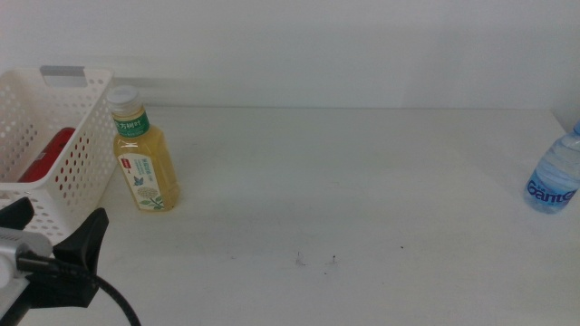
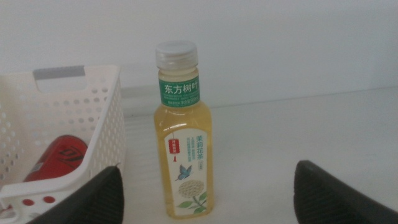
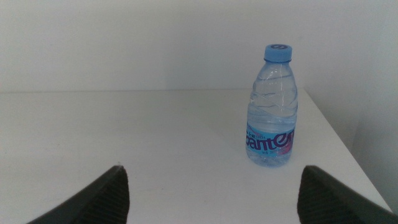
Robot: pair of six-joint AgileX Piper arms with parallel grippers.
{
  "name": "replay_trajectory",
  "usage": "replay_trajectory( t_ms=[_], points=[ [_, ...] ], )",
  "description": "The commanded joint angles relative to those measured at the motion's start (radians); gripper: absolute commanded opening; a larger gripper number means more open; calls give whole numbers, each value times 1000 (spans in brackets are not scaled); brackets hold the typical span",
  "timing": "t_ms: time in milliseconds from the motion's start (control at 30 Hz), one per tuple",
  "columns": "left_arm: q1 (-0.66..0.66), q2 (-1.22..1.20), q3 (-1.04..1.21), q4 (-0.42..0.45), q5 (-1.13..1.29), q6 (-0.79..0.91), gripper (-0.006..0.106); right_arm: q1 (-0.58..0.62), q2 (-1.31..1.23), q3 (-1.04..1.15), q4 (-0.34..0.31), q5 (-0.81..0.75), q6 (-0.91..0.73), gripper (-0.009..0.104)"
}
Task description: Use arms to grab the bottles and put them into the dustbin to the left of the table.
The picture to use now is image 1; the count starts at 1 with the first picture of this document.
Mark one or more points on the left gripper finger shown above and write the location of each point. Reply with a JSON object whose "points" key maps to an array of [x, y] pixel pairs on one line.
{"points": [[86, 240], [16, 213]]}

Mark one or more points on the clear water bottle blue label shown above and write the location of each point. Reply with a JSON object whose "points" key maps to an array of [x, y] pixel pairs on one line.
{"points": [[555, 181]]}

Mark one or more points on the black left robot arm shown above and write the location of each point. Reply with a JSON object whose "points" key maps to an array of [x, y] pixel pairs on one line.
{"points": [[11, 317]]}

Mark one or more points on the red cola can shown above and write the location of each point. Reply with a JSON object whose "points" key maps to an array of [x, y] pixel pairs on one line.
{"points": [[45, 158]]}

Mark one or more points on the white perforated plastic basket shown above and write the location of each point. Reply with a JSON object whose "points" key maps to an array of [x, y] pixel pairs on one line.
{"points": [[90, 158]]}

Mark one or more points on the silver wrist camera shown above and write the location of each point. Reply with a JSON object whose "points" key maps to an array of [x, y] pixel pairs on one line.
{"points": [[22, 240]]}

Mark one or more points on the yellow tea bottle white cap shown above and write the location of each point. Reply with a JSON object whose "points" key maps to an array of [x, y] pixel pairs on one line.
{"points": [[145, 154]]}

